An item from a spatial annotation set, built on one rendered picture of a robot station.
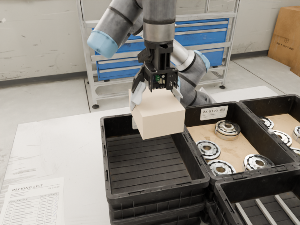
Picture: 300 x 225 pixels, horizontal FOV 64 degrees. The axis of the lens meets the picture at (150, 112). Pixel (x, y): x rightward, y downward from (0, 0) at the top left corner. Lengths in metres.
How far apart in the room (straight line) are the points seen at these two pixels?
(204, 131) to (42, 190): 0.70
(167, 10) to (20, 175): 0.90
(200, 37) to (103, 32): 2.34
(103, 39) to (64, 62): 2.92
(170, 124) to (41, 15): 2.87
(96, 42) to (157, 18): 0.16
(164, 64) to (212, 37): 2.41
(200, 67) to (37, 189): 0.87
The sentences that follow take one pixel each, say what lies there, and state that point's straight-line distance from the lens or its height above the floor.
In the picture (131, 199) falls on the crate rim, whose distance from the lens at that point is 0.70.
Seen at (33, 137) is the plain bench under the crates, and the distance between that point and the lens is 1.35.
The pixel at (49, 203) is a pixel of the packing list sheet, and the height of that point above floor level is 0.70.
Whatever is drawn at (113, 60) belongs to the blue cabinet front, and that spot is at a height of 0.53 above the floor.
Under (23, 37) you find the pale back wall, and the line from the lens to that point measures 3.46.
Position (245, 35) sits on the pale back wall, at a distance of 4.35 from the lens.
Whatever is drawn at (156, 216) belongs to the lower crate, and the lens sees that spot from 0.79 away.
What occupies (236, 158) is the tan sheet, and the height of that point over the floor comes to 0.83.
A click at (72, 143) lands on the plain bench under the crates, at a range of 1.24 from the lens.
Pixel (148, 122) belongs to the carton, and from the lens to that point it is 0.64.
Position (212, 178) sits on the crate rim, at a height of 0.93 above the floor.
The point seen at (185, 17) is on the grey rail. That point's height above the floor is 0.92.
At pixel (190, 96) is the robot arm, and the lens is 1.20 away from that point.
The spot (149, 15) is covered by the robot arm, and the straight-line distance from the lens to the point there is 0.57.
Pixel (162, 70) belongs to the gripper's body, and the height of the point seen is 1.24.
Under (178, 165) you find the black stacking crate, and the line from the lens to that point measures 0.90.
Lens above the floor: 1.47
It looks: 33 degrees down
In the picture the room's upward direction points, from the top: straight up
